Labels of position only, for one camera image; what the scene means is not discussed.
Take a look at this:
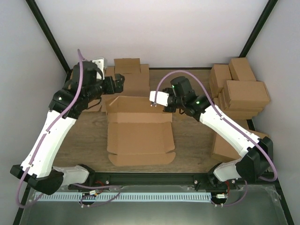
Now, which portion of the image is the cardboard box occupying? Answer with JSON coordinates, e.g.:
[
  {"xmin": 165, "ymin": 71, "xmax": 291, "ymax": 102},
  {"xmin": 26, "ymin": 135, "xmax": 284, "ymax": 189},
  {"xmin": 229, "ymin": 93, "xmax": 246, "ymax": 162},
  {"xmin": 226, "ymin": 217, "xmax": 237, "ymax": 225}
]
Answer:
[{"xmin": 105, "ymin": 96, "xmax": 176, "ymax": 166}]

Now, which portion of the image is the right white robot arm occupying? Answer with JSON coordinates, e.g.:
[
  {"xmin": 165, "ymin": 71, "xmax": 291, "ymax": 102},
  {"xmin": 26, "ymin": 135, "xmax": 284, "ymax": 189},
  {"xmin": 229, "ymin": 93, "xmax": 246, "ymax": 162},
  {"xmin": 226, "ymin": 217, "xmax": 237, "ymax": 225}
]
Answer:
[{"xmin": 150, "ymin": 76, "xmax": 273, "ymax": 189}]

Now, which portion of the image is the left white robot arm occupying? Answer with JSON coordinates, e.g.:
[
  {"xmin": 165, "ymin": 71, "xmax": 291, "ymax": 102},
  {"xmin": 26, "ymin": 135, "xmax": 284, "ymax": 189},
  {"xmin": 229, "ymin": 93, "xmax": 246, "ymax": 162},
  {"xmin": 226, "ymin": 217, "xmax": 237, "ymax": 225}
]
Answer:
[{"xmin": 10, "ymin": 60, "xmax": 125, "ymax": 195}]

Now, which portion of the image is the folded box back left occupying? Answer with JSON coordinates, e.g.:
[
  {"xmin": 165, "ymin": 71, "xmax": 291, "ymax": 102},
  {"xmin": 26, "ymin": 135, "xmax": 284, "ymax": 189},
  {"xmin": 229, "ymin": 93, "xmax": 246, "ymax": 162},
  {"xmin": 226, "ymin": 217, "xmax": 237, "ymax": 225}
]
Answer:
[{"xmin": 209, "ymin": 64, "xmax": 232, "ymax": 98}]

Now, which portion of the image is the folded box top stack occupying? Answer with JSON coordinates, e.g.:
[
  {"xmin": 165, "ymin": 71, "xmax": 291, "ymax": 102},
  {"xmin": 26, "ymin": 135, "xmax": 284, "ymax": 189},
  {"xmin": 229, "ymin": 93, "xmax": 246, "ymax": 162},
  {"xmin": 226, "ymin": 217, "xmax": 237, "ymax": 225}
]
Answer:
[{"xmin": 223, "ymin": 80, "xmax": 270, "ymax": 108}]

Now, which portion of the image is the folded box near right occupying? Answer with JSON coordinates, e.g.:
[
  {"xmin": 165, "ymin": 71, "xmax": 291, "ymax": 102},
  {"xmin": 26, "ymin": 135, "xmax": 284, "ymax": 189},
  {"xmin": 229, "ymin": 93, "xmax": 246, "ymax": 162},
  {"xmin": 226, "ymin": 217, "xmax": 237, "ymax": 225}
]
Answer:
[{"xmin": 210, "ymin": 127, "xmax": 270, "ymax": 162}]

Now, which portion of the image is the folded box back right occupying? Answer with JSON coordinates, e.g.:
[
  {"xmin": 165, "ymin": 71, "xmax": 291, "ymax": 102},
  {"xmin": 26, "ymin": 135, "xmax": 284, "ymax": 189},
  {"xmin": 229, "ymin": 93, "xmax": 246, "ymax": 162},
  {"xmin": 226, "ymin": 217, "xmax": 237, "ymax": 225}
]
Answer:
[{"xmin": 228, "ymin": 58, "xmax": 256, "ymax": 81}]

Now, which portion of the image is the flat cardboard sheet stack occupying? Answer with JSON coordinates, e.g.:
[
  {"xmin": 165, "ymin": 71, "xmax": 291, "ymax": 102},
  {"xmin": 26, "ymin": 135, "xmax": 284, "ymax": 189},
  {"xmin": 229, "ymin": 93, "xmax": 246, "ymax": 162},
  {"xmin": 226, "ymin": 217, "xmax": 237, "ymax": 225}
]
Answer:
[{"xmin": 85, "ymin": 58, "xmax": 150, "ymax": 112}]

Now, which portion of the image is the folded boxes lower stack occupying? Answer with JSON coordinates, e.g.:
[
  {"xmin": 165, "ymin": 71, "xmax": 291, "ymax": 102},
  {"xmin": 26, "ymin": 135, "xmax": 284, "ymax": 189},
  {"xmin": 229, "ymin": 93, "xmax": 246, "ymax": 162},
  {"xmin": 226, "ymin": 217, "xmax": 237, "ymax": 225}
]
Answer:
[{"xmin": 213, "ymin": 93, "xmax": 263, "ymax": 120}]

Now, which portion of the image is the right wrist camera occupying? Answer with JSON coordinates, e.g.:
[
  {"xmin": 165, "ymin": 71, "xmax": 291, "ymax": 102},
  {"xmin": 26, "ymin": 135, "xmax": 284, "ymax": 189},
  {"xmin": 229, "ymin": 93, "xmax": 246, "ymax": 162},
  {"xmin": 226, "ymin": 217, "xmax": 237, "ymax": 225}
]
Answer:
[{"xmin": 149, "ymin": 91, "xmax": 169, "ymax": 106}]

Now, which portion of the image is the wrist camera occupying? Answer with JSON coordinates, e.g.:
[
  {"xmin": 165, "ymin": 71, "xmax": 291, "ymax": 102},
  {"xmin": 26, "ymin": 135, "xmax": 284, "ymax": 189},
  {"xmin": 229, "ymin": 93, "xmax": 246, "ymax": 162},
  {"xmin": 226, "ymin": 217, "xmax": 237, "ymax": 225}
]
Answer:
[
  {"xmin": 149, "ymin": 91, "xmax": 169, "ymax": 106},
  {"xmin": 91, "ymin": 57, "xmax": 107, "ymax": 70}
]

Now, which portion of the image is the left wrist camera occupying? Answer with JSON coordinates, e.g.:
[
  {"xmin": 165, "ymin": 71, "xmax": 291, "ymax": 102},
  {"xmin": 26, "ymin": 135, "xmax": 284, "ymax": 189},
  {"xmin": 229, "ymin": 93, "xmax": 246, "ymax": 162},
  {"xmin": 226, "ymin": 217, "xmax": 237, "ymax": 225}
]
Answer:
[{"xmin": 91, "ymin": 57, "xmax": 107, "ymax": 70}]

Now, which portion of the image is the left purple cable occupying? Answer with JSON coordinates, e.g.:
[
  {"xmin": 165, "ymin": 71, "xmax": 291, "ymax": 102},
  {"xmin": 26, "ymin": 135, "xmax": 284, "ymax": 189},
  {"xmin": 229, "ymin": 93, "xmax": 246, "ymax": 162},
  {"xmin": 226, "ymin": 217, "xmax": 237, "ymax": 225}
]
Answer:
[{"xmin": 15, "ymin": 48, "xmax": 122, "ymax": 209}]

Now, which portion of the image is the purple cable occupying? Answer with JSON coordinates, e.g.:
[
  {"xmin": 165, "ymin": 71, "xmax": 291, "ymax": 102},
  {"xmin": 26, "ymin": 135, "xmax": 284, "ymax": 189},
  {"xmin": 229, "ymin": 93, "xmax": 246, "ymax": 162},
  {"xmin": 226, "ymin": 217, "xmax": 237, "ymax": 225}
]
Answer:
[
  {"xmin": 15, "ymin": 48, "xmax": 122, "ymax": 209},
  {"xmin": 156, "ymin": 70, "xmax": 278, "ymax": 207}
]

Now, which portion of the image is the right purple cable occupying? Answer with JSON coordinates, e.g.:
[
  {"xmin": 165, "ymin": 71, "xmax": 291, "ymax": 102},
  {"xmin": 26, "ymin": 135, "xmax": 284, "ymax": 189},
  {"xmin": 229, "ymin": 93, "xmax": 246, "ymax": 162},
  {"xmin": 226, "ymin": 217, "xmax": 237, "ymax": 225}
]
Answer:
[{"xmin": 156, "ymin": 70, "xmax": 278, "ymax": 207}]

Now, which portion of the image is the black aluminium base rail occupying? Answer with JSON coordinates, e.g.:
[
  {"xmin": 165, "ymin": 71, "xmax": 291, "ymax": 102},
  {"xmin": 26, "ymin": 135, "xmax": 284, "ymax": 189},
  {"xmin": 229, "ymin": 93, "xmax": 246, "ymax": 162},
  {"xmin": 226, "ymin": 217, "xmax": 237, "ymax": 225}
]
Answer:
[{"xmin": 82, "ymin": 172, "xmax": 227, "ymax": 190}]

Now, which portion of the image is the light blue cable duct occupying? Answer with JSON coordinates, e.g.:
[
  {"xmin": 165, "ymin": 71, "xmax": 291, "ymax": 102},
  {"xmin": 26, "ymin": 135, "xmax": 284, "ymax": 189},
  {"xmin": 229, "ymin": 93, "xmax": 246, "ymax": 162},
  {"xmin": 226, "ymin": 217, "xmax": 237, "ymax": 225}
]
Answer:
[{"xmin": 39, "ymin": 192, "xmax": 211, "ymax": 203}]

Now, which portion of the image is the left black frame post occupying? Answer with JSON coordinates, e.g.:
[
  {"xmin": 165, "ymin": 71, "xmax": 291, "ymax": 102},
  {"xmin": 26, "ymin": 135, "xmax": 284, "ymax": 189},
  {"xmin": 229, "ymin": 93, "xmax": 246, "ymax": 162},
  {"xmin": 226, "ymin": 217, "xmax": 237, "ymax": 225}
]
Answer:
[{"xmin": 25, "ymin": 0, "xmax": 71, "ymax": 73}]

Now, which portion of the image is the black frame post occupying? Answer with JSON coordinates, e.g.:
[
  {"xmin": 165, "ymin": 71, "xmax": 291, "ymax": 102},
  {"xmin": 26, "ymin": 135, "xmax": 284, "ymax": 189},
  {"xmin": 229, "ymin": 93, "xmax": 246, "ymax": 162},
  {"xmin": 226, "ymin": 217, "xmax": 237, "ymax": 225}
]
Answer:
[
  {"xmin": 239, "ymin": 0, "xmax": 278, "ymax": 58},
  {"xmin": 25, "ymin": 0, "xmax": 71, "ymax": 73}
]

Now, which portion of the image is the right black frame post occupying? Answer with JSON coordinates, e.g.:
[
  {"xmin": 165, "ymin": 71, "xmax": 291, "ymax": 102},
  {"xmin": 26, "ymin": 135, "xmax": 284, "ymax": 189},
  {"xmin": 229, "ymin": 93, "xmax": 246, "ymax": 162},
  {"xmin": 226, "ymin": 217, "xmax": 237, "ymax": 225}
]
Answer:
[{"xmin": 239, "ymin": 0, "xmax": 278, "ymax": 58}]

